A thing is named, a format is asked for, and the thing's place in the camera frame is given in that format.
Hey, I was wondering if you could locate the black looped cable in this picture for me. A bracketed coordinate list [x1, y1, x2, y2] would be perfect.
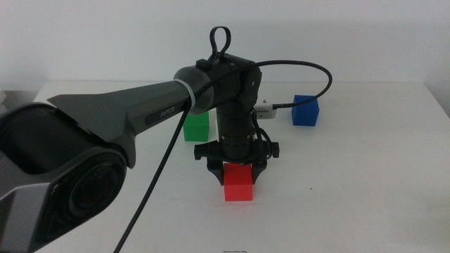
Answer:
[210, 26, 232, 61]

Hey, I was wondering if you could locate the red cube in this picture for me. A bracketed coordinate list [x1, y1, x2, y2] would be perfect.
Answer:
[223, 162, 254, 202]

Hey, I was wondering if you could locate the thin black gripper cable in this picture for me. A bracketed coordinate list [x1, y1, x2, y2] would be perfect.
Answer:
[250, 110, 274, 159]

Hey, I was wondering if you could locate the green cube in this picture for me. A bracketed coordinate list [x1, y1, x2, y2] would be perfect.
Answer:
[182, 111, 210, 143]

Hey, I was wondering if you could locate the blue cube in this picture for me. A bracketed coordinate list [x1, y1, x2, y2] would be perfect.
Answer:
[291, 94, 320, 127]

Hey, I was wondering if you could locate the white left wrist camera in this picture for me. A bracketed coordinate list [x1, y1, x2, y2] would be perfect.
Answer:
[253, 100, 278, 119]

